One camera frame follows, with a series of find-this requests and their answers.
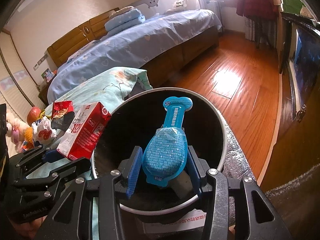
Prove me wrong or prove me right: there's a teal floral blanket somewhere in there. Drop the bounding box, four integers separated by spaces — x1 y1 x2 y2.
10 67 153 233

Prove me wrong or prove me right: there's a red snack wrapper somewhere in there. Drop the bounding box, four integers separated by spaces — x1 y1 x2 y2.
51 100 75 132

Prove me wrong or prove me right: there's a dark flat screen television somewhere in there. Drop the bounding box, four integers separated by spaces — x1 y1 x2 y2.
279 11 320 167

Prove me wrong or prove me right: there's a wooden headboard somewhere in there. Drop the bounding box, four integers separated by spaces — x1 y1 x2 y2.
47 7 120 68

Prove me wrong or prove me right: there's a dark wooden nightstand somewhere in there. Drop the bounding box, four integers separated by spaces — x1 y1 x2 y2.
38 80 54 105

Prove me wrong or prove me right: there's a blue blister pack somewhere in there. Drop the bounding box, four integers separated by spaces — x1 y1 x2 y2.
141 96 194 188

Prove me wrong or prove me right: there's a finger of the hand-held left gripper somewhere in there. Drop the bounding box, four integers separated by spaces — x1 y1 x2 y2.
15 146 61 178
10 157 92 202

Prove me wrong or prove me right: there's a white red-print plastic bag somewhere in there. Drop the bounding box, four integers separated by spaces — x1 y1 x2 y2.
31 116 58 145

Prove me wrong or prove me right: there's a bed with blue sheet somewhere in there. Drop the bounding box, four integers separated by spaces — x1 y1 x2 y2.
47 9 223 105

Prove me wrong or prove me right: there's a folded blue quilt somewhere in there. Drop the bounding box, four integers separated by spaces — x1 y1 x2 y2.
104 8 146 32

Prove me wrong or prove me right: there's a colourful photo frame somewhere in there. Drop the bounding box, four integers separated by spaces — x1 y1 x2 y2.
41 68 56 83

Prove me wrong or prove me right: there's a red yellow apple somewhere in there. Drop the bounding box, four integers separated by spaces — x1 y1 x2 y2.
27 107 47 127

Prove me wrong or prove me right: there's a cream plush teddy bear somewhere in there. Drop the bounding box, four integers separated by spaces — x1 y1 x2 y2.
5 110 34 153

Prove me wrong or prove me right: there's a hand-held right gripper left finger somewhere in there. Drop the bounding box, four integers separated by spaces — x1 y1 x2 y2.
35 145 144 240

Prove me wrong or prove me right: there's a grey patterned pillow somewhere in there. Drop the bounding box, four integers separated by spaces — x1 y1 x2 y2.
109 5 137 18

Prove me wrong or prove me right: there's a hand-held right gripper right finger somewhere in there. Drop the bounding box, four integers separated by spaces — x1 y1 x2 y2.
187 145 293 240

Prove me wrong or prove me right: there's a red and white carton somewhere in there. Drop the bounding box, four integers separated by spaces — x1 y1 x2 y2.
57 102 112 161

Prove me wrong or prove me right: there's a black white-rimmed trash bin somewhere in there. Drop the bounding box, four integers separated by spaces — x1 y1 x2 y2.
90 87 228 224

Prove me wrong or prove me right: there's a white printed pillow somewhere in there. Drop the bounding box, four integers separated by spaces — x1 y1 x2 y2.
66 51 84 64

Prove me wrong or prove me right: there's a wall socket panel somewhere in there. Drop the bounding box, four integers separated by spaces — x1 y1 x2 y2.
34 57 47 70

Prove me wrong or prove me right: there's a silver foil padding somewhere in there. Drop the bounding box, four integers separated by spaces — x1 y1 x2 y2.
220 120 320 240

